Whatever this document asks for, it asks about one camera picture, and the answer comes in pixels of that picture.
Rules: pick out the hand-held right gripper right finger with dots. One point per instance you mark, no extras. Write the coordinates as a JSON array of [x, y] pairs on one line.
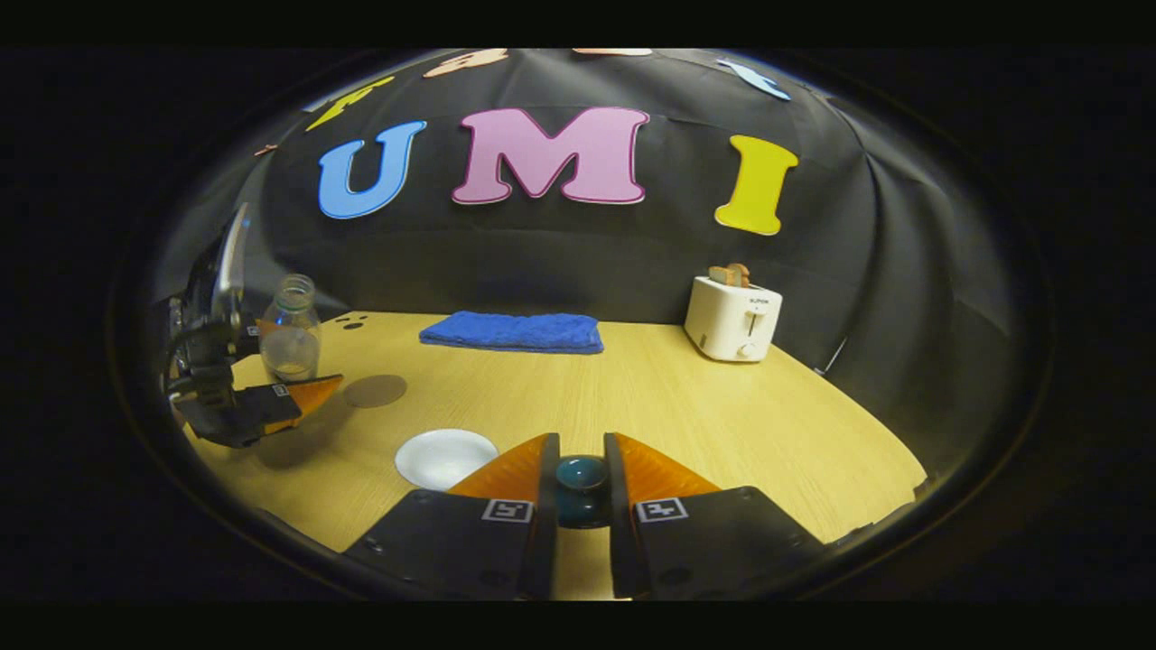
[[619, 551]]

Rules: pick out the brown toast slice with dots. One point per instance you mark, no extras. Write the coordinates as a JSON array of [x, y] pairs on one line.
[[741, 273], [720, 275]]

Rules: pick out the black backdrop cloth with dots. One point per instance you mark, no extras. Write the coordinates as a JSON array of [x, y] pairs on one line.
[[587, 262]]

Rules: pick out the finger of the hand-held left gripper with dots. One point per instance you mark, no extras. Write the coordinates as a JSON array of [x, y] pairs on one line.
[[262, 406], [263, 327]]

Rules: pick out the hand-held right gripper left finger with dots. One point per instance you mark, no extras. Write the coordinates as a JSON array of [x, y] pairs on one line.
[[545, 551]]

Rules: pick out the blue folded towel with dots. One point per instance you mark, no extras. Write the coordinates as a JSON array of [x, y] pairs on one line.
[[515, 331]]

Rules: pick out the white toaster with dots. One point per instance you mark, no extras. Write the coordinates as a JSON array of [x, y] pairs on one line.
[[727, 320]]

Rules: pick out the clear plastic water bottle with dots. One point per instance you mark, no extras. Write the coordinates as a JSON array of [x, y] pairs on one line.
[[289, 343]]

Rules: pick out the white teacup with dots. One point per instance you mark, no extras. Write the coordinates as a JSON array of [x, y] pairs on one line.
[[445, 459]]

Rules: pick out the round brown coaster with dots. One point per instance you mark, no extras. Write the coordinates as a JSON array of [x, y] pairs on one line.
[[375, 391]]

